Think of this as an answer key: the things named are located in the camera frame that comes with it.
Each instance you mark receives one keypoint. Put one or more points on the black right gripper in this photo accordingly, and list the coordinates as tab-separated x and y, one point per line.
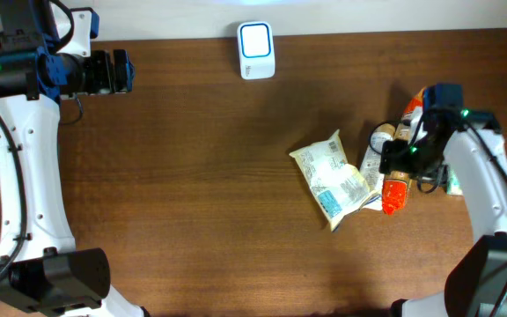
391	158

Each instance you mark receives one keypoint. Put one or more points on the orange spaghetti packet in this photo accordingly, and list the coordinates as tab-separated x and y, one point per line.
396	184

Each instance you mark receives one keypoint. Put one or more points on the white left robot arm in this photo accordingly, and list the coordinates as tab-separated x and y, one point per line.
45	58

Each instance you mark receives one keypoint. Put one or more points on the white tube gold cap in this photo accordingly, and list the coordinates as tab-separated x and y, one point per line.
369	168

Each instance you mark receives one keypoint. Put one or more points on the cream snack bag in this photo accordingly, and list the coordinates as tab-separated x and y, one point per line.
337	186

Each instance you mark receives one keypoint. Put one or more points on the green tissue pack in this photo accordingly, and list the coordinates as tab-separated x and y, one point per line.
452	185

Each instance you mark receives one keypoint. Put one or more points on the white barcode scanner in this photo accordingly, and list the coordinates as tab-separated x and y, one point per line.
256	50

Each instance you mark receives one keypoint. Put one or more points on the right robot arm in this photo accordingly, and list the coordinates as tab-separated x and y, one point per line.
475	151

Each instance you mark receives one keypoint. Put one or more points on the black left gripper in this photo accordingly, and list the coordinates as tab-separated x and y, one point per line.
106	81

